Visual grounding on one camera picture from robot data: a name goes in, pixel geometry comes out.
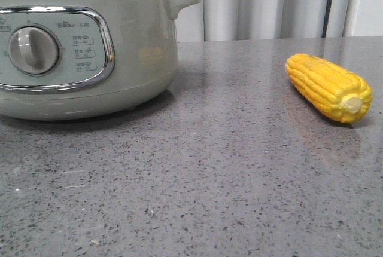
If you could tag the white pleated curtain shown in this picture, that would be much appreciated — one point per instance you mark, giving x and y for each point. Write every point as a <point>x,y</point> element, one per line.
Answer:
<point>229,20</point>

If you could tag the yellow corn cob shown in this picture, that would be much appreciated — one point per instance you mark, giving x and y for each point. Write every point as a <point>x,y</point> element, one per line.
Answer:
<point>336,92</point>

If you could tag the pale green electric cooking pot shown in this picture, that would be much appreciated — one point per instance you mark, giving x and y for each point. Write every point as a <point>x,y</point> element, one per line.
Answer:
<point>71,59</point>

